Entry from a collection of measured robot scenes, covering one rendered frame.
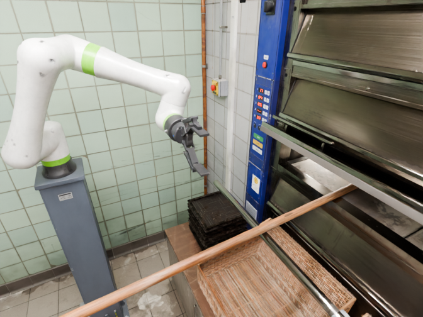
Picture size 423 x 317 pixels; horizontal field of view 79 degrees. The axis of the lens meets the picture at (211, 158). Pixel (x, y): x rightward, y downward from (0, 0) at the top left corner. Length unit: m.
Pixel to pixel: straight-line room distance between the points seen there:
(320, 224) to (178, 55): 1.38
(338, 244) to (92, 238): 1.24
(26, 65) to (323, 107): 1.05
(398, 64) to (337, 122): 0.28
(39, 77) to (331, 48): 0.99
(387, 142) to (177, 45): 1.41
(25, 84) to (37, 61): 0.10
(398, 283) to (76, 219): 1.42
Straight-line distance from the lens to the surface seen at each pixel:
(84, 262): 1.71
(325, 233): 1.30
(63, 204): 1.45
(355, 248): 1.24
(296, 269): 0.90
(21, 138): 1.16
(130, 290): 0.82
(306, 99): 1.19
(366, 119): 1.03
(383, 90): 0.99
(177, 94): 1.01
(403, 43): 0.96
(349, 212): 1.17
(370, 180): 0.88
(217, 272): 1.58
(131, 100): 1.88
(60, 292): 2.51
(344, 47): 1.05
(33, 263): 2.52
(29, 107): 1.08
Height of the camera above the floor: 1.86
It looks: 29 degrees down
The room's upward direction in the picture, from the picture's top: straight up
